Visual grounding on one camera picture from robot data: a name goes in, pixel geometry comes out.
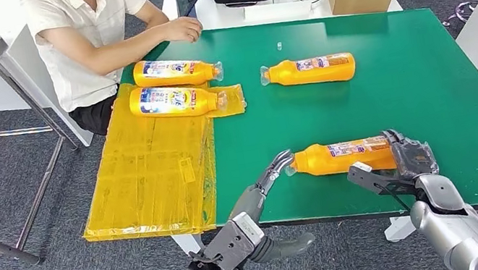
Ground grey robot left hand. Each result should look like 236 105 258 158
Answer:
218 147 319 269

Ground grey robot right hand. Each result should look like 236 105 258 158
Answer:
380 122 441 185

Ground orange detergent bottle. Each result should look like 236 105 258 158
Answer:
130 47 226 96
257 48 359 96
126 73 231 129
281 130 398 188

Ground white table leg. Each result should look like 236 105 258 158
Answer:
381 214 419 245
171 231 206 258

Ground yellow taped cardboard mat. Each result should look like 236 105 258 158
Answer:
59 63 267 254

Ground person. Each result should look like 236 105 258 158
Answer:
20 0 219 147

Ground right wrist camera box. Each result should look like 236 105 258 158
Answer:
344 153 417 206

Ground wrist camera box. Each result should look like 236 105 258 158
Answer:
344 153 417 206
195 208 273 270

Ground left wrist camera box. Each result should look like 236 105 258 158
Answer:
195 208 273 270

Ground grey coiled cable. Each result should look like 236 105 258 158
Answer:
439 0 478 29

